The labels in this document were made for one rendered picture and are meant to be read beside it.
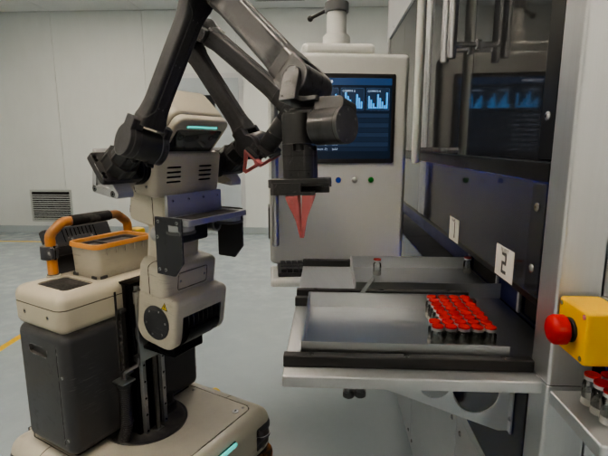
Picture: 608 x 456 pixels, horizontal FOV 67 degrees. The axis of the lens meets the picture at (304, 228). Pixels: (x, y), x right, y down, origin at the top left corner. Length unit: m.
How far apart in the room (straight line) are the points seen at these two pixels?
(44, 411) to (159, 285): 0.58
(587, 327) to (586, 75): 0.33
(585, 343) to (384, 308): 0.46
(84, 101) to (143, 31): 1.24
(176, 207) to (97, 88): 5.72
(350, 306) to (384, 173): 0.77
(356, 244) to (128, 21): 5.63
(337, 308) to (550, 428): 0.45
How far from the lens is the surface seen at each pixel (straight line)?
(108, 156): 1.21
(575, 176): 0.73
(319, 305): 1.03
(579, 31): 0.75
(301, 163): 0.73
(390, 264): 1.36
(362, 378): 0.75
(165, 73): 1.11
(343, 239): 1.70
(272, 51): 0.83
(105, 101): 6.91
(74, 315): 1.51
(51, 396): 1.67
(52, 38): 7.32
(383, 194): 1.70
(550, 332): 0.70
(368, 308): 1.03
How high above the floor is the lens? 1.24
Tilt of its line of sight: 10 degrees down
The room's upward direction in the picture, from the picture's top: straight up
